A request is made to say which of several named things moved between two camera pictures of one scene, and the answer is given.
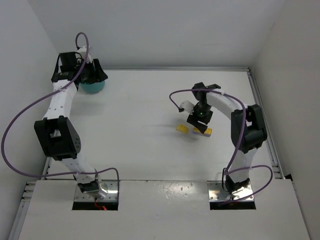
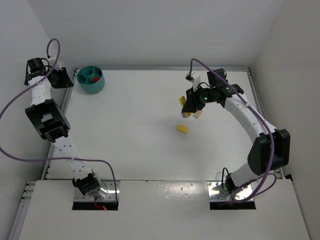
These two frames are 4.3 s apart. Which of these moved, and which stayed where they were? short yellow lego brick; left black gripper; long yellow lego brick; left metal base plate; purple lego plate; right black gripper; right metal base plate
Moved: left black gripper; purple lego plate; right black gripper; long yellow lego brick
Stayed: short yellow lego brick; right metal base plate; left metal base plate
